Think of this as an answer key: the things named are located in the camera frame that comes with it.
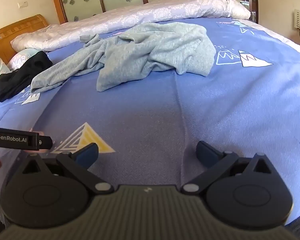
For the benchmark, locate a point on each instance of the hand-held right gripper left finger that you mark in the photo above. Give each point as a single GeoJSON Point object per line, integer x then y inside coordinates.
{"type": "Point", "coordinates": [87, 155]}

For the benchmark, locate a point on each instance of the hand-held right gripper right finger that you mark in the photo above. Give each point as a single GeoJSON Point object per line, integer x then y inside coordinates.
{"type": "Point", "coordinates": [206, 153]}

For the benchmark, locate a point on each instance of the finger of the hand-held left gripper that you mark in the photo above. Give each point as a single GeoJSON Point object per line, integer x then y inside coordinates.
{"type": "Point", "coordinates": [45, 142]}

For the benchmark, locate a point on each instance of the beige grey towel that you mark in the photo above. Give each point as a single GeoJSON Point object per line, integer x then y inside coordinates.
{"type": "Point", "coordinates": [152, 47]}

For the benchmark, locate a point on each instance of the black cloth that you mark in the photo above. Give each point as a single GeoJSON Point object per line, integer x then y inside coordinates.
{"type": "Point", "coordinates": [20, 77]}

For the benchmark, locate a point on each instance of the blue printed bedsheet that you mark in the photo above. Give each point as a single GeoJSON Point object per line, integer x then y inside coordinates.
{"type": "Point", "coordinates": [145, 110]}

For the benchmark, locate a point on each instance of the white floral pillow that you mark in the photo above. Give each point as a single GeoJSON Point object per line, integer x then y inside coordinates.
{"type": "Point", "coordinates": [20, 58]}

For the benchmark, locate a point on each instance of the wooden headboard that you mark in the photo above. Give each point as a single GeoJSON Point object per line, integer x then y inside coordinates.
{"type": "Point", "coordinates": [22, 26]}

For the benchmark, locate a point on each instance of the person's dark grey clothing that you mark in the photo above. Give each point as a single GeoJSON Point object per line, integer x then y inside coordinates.
{"type": "Point", "coordinates": [298, 226]}

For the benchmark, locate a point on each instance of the white floral quilt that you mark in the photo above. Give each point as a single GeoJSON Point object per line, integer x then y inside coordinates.
{"type": "Point", "coordinates": [140, 15]}

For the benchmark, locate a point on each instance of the white wall socket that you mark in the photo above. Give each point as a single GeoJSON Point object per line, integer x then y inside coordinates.
{"type": "Point", "coordinates": [23, 4]}

